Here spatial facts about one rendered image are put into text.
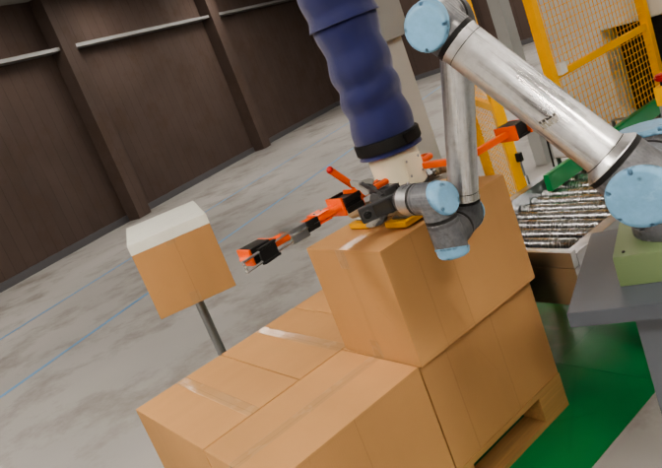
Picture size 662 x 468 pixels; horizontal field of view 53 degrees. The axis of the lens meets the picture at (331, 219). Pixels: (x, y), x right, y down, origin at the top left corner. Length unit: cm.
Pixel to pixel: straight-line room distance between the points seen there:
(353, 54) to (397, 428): 115
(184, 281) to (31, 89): 884
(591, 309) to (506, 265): 69
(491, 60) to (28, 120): 1051
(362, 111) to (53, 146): 996
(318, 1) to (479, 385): 135
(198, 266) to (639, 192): 231
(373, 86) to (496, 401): 114
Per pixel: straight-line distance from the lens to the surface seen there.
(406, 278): 205
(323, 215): 203
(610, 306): 173
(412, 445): 219
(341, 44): 213
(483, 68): 160
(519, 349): 250
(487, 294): 231
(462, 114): 181
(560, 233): 285
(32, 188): 1143
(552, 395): 268
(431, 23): 160
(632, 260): 178
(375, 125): 214
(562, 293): 256
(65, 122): 1213
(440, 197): 176
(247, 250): 190
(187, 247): 335
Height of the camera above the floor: 154
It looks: 13 degrees down
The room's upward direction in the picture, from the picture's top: 21 degrees counter-clockwise
